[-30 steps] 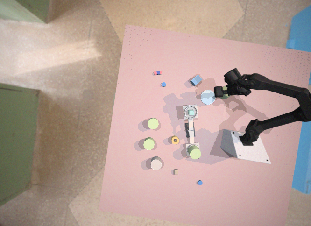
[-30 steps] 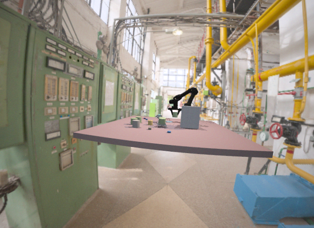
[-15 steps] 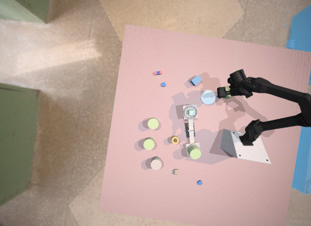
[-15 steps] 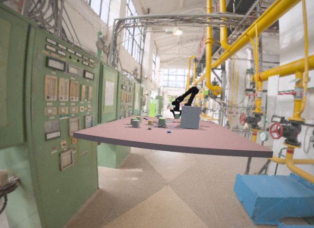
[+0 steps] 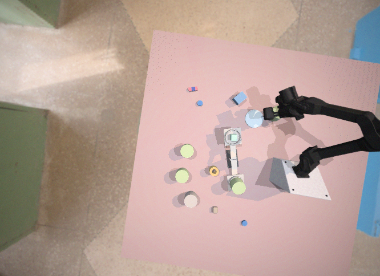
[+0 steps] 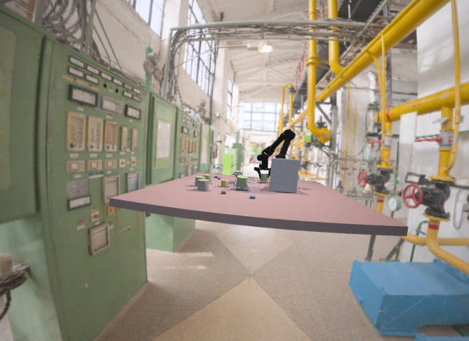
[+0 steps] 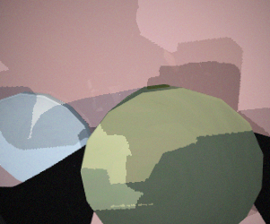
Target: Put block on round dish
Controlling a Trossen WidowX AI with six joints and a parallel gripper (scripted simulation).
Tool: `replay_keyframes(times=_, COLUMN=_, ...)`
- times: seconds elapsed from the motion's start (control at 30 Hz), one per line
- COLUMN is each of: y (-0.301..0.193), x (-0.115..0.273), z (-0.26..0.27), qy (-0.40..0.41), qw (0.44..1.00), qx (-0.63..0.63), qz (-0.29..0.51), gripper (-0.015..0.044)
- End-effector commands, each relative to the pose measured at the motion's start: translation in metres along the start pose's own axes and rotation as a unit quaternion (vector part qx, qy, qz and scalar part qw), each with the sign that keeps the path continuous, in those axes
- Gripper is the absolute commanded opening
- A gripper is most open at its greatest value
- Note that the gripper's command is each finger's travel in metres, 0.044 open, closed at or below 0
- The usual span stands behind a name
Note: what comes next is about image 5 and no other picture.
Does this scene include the yellow hollow cylinder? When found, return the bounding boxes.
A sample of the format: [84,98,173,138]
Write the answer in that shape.
[209,165,219,176]

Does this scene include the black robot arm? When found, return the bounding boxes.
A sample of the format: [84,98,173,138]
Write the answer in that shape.
[275,86,380,178]

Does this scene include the pale green cylinder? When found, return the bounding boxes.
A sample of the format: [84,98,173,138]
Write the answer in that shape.
[229,177,246,194]
[180,144,194,158]
[175,168,189,183]

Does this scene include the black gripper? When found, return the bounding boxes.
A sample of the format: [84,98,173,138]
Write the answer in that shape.
[263,105,289,120]

